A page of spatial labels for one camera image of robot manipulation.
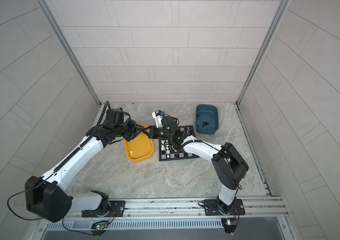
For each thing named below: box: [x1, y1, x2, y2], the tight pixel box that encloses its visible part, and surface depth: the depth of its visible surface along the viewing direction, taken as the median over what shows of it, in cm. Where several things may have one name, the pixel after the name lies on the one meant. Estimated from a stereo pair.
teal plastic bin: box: [195, 104, 219, 135], surface depth 107 cm
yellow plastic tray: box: [124, 125, 154, 163], surface depth 90 cm
